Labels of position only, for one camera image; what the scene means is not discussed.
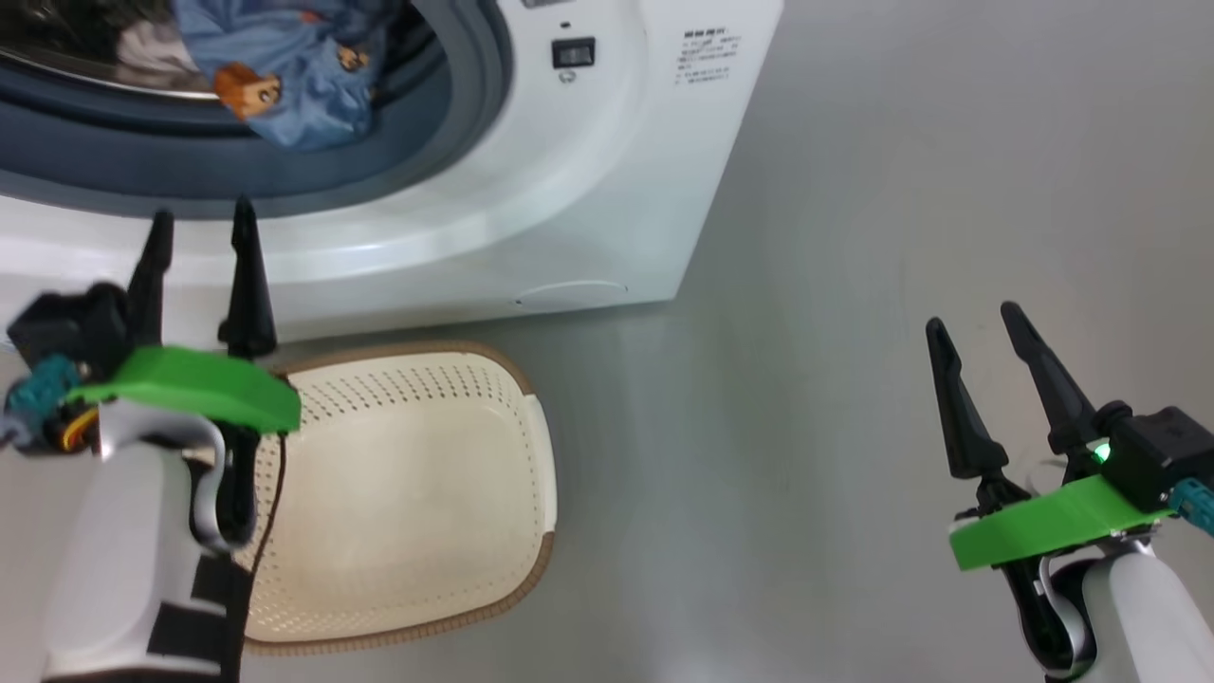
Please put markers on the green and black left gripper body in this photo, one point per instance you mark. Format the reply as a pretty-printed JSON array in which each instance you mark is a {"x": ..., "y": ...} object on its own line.
[{"x": 209, "y": 384}]

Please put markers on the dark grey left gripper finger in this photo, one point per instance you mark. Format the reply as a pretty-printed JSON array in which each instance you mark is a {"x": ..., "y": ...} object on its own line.
[
  {"x": 152, "y": 285},
  {"x": 249, "y": 304}
]

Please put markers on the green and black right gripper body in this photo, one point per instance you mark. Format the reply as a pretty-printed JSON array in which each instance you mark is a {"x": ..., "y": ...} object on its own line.
[{"x": 1043, "y": 522}]

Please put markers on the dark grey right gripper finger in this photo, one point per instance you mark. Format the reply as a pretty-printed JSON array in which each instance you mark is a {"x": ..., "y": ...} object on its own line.
[
  {"x": 963, "y": 427},
  {"x": 1057, "y": 398}
]

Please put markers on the cream garment with blue sleeves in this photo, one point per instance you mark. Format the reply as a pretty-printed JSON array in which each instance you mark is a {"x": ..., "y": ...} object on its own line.
[{"x": 152, "y": 52}]

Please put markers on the blue cartoon print garment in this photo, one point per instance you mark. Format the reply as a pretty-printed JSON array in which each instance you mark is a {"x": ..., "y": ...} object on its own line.
[{"x": 294, "y": 57}]

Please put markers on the grey rubber door gasket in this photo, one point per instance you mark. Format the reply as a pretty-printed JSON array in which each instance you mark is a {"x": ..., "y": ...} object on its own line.
[{"x": 398, "y": 161}]

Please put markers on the cream perforated laundry basket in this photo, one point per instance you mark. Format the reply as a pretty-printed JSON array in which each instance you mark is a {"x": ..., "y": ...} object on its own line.
[{"x": 408, "y": 493}]

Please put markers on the steel washing drum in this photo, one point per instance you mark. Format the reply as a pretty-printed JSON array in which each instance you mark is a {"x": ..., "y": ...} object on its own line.
[{"x": 57, "y": 38}]

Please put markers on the white washing machine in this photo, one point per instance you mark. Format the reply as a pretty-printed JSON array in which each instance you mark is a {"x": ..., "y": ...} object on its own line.
[{"x": 616, "y": 171}]

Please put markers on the black door lock slot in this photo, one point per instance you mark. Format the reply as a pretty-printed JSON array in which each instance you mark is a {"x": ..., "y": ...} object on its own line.
[{"x": 574, "y": 52}]

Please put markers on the grey door hinge plate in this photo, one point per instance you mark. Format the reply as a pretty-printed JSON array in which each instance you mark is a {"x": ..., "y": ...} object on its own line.
[{"x": 545, "y": 3}]

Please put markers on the round filter cover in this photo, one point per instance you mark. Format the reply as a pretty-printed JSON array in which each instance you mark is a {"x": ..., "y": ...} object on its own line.
[{"x": 574, "y": 292}]

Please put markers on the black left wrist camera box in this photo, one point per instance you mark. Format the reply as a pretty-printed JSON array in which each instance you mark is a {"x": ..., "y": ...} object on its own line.
[{"x": 71, "y": 327}]

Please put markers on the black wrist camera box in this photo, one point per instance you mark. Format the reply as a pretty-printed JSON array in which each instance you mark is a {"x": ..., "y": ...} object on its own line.
[
  {"x": 71, "y": 327},
  {"x": 1162, "y": 455}
]

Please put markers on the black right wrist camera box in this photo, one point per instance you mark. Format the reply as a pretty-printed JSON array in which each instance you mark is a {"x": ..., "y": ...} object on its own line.
[{"x": 1162, "y": 455}]

